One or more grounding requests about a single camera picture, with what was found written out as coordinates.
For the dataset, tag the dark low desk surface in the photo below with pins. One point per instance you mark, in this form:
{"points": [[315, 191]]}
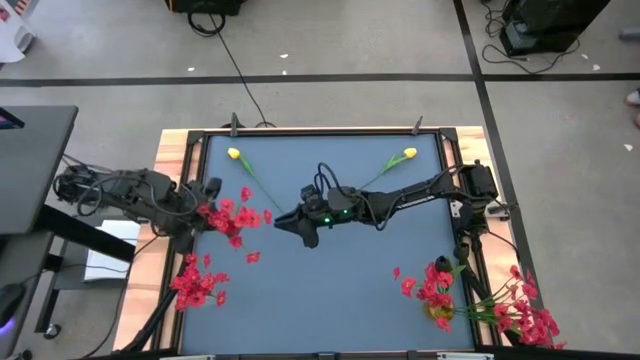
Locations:
{"points": [[25, 260]]}

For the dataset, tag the black desk beam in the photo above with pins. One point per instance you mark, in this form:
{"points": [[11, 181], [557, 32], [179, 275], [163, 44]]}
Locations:
{"points": [[85, 232]]}

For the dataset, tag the blue table mat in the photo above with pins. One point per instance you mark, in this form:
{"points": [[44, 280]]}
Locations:
{"points": [[325, 290]]}

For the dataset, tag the white paper stack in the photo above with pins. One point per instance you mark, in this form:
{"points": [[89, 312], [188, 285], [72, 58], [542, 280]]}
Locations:
{"points": [[107, 265]]}

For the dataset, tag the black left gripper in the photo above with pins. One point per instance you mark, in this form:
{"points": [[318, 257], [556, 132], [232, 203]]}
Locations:
{"points": [[192, 205]]}

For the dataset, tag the red flower bunch single stem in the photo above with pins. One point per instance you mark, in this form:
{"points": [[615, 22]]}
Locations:
{"points": [[232, 218]]}

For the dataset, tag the loose red petal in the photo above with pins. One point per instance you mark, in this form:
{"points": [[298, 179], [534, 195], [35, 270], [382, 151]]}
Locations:
{"points": [[396, 273]]}

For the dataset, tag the black box on floor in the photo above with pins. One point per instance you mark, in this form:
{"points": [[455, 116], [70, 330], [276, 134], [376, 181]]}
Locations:
{"points": [[175, 5]]}

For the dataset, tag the black frame clamp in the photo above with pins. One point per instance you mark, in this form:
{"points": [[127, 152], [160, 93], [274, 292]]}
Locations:
{"points": [[417, 126], [234, 125]]}

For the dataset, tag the black caster wheel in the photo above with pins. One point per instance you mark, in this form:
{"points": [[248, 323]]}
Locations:
{"points": [[51, 331]]}

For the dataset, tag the yellow glass vase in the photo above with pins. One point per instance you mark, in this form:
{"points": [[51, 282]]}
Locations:
{"points": [[437, 312]]}

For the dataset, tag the black equipment case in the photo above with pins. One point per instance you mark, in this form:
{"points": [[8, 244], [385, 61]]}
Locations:
{"points": [[550, 20]]}

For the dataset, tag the dark screen device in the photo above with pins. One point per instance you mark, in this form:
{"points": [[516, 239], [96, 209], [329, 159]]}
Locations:
{"points": [[9, 120]]}

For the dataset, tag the grey desk top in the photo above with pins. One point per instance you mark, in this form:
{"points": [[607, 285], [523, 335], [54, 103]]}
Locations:
{"points": [[35, 150]]}

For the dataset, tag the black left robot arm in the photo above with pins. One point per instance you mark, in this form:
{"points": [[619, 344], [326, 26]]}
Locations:
{"points": [[140, 192]]}

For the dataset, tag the yellow tulip with green stem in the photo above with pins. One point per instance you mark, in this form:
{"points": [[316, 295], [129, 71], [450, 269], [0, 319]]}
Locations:
{"points": [[410, 152], [233, 153]]}

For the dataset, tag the silver arm base bracket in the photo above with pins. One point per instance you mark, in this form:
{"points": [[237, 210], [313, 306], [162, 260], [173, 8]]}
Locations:
{"points": [[455, 209]]}

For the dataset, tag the grey object on floor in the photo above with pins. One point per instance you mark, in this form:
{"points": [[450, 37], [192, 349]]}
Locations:
{"points": [[631, 33]]}

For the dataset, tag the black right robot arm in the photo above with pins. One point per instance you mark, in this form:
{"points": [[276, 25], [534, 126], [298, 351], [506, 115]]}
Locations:
{"points": [[415, 192]]}

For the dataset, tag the black computer mouse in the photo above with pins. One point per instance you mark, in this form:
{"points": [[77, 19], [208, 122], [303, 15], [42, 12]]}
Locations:
{"points": [[10, 300]]}

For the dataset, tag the black metal table frame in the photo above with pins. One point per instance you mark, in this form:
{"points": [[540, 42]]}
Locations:
{"points": [[320, 131]]}

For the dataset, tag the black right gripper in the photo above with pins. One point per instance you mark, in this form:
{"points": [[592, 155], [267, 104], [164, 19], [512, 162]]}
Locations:
{"points": [[340, 207]]}

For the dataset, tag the red flower bunch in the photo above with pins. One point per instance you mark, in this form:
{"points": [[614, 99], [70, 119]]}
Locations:
{"points": [[432, 292], [525, 320]]}

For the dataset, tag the white box with flag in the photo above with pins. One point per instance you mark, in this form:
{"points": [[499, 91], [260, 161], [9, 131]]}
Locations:
{"points": [[12, 42]]}

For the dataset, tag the red flower bunch many stems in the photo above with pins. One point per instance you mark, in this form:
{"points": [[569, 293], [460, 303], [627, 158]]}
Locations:
{"points": [[195, 287]]}

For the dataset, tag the person's shoe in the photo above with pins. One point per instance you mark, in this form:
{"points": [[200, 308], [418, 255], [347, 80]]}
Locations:
{"points": [[638, 120], [634, 97]]}

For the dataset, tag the white plastic bracket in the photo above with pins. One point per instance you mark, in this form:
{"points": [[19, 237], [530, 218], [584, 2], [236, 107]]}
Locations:
{"points": [[187, 357], [465, 356]]}

